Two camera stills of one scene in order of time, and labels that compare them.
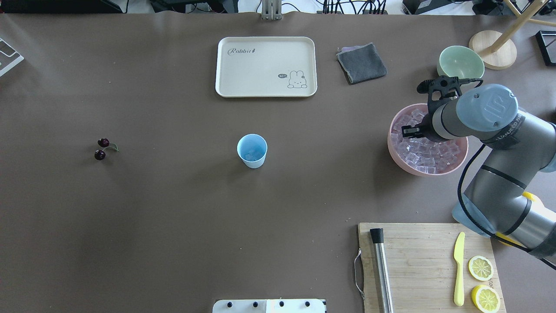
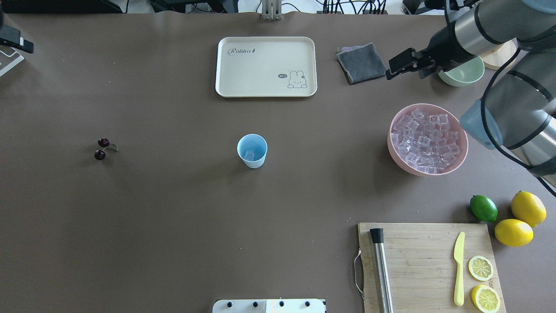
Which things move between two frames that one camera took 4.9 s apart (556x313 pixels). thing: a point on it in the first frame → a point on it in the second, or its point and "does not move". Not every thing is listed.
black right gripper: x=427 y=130 → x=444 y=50
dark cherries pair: x=100 y=154 does not move
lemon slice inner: x=481 y=268 does not move
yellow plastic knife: x=459 y=255 does not move
